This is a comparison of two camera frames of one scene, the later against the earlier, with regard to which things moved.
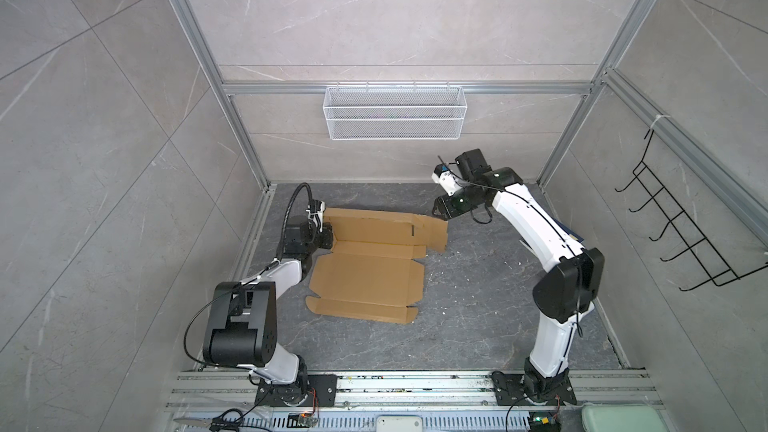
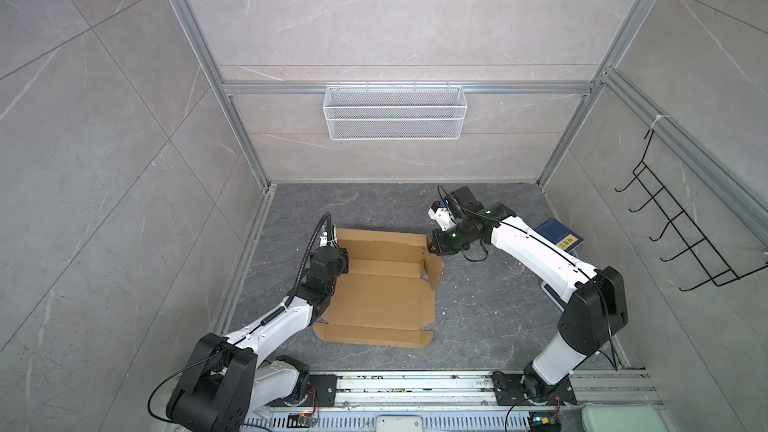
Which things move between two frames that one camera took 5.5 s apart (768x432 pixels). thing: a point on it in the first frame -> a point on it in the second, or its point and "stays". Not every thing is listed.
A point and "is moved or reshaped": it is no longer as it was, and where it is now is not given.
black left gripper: (326, 243) -> (343, 261)
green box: (622, 418) stays
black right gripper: (445, 208) -> (441, 248)
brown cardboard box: (373, 272) is moved or reshaped
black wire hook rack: (717, 270) stays
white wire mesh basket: (395, 113) stays
